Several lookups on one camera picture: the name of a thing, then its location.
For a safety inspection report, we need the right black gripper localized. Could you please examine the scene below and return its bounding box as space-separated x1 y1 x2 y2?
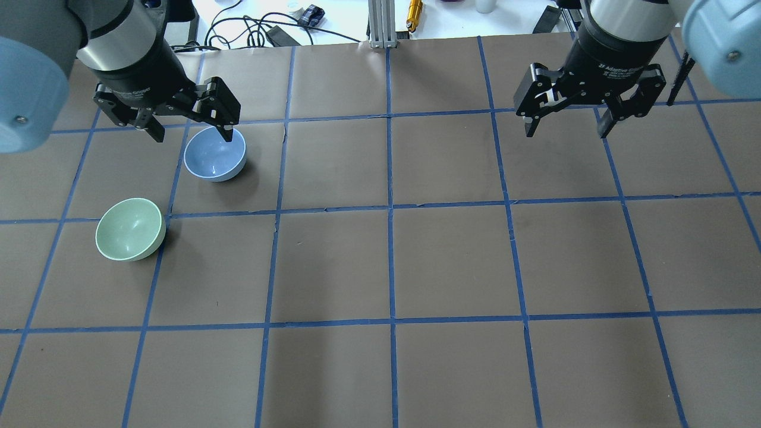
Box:
514 21 666 139

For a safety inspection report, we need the black bracket on table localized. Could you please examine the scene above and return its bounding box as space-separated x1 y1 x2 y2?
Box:
532 5 562 33

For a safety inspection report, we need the blue bowl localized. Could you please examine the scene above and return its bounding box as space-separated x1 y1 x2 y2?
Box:
183 127 247 182

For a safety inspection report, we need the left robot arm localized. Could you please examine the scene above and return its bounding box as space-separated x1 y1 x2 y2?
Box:
1 1 240 154

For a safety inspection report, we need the aluminium extrusion post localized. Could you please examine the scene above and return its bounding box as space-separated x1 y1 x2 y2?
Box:
367 0 398 49

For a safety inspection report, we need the small black device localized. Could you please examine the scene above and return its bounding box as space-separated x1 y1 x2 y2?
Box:
297 4 325 27

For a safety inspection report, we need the green bowl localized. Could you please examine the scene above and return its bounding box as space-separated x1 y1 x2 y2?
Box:
95 197 168 261

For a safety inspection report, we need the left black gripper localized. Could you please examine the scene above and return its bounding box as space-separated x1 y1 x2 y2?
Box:
92 36 241 143

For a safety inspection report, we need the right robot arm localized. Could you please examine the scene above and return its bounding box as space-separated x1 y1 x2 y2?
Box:
514 1 760 138

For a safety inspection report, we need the black power adapter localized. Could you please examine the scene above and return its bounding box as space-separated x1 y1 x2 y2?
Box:
265 26 301 47

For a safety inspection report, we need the black cable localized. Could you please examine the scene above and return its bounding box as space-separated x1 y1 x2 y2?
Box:
171 0 361 52

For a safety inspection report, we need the yellow tool handle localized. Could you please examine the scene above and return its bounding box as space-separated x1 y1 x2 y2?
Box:
405 0 424 33

